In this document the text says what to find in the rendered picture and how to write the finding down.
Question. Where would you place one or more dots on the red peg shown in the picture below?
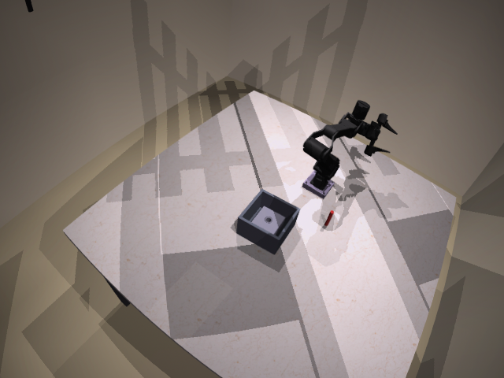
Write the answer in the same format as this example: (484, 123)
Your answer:
(329, 218)

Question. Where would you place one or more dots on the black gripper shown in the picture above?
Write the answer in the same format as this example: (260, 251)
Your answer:
(382, 120)

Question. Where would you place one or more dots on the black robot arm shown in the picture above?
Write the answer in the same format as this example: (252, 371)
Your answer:
(327, 164)

